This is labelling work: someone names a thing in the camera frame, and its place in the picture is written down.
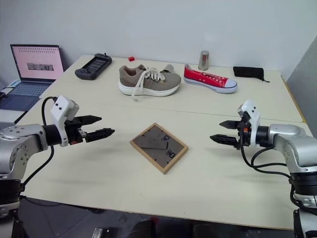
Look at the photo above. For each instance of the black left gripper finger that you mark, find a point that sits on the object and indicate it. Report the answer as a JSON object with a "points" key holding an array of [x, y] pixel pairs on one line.
{"points": [[100, 134], [90, 119]]}

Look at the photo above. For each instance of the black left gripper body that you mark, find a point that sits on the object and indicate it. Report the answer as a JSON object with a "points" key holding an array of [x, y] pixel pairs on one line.
{"points": [[75, 131]]}

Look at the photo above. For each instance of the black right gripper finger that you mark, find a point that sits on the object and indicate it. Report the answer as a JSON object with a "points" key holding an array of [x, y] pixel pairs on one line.
{"points": [[229, 124], [224, 140]]}

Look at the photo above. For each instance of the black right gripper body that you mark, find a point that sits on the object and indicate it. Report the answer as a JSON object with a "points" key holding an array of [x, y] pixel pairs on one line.
{"points": [[242, 134]]}

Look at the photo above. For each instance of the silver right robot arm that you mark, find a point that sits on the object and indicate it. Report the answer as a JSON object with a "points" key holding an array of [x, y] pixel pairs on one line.
{"points": [[292, 143]]}

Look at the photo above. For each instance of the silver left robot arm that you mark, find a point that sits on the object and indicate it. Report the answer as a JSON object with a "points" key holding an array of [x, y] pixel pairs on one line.
{"points": [[17, 146]]}

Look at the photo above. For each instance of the open laptop with pink screen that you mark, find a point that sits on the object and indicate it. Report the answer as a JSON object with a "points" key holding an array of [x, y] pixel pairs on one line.
{"points": [[29, 74]]}

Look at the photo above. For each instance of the red canvas sneaker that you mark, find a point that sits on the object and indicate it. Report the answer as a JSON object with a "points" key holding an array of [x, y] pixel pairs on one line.
{"points": [[210, 79]]}

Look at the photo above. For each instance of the black handheld game console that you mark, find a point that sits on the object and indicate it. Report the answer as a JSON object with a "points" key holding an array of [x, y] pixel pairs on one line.
{"points": [[93, 66]]}

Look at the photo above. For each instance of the black soft pouch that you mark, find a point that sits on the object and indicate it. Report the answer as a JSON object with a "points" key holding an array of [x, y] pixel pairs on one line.
{"points": [[248, 72]]}

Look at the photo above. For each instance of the silver metal cup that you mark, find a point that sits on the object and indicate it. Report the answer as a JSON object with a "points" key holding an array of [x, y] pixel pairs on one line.
{"points": [[204, 60]]}

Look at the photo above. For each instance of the taupe sneaker with white laces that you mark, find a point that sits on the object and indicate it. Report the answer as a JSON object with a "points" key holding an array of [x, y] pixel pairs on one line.
{"points": [[148, 80]]}

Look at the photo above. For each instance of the grey panel at table side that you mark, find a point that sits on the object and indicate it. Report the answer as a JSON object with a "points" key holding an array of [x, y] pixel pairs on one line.
{"points": [[303, 79]]}

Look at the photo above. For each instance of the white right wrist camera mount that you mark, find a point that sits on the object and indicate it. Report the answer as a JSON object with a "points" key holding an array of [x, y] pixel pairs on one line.
{"points": [[252, 116]]}

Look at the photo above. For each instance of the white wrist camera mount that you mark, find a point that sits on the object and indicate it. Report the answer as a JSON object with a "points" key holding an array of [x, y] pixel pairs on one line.
{"points": [[61, 111], [252, 116]]}

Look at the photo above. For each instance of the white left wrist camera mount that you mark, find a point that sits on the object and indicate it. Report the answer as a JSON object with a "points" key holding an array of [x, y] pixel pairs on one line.
{"points": [[61, 111]]}

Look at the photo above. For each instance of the wooden picture frame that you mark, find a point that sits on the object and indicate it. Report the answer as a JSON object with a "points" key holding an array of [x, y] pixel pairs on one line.
{"points": [[159, 147]]}

